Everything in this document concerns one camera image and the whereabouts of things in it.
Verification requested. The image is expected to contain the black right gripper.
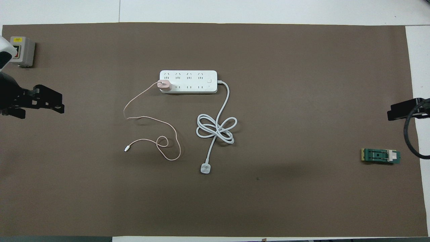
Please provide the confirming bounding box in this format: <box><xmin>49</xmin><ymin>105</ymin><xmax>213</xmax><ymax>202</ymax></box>
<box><xmin>387</xmin><ymin>97</ymin><xmax>430</xmax><ymax>121</ymax></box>

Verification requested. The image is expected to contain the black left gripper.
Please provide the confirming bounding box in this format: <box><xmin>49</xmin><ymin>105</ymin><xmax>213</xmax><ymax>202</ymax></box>
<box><xmin>0</xmin><ymin>72</ymin><xmax>65</xmax><ymax>120</ymax></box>

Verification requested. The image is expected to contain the pink charging cable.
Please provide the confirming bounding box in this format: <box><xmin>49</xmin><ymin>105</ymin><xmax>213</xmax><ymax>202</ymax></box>
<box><xmin>123</xmin><ymin>81</ymin><xmax>182</xmax><ymax>161</ymax></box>

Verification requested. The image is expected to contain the white power strip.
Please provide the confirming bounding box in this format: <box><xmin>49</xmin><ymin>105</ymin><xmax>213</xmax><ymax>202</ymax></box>
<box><xmin>159</xmin><ymin>70</ymin><xmax>218</xmax><ymax>94</ymax></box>

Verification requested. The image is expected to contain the green block yellow base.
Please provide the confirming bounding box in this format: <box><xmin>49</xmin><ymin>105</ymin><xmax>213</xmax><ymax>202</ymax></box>
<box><xmin>361</xmin><ymin>148</ymin><xmax>401</xmax><ymax>165</ymax></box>

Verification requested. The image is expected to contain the brown table mat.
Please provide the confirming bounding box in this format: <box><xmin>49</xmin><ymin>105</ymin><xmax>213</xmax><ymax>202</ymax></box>
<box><xmin>0</xmin><ymin>22</ymin><xmax>429</xmax><ymax>237</ymax></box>

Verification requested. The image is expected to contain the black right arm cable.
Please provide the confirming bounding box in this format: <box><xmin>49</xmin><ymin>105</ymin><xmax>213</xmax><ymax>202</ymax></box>
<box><xmin>403</xmin><ymin>99</ymin><xmax>430</xmax><ymax>160</ymax></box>

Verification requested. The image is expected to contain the grey switch box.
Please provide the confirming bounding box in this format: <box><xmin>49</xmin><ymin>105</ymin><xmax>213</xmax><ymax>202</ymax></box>
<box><xmin>9</xmin><ymin>36</ymin><xmax>36</xmax><ymax>68</ymax></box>

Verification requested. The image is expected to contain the white power strip cord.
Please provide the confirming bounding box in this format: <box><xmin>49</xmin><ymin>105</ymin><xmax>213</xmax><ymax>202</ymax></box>
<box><xmin>196</xmin><ymin>80</ymin><xmax>238</xmax><ymax>174</ymax></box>

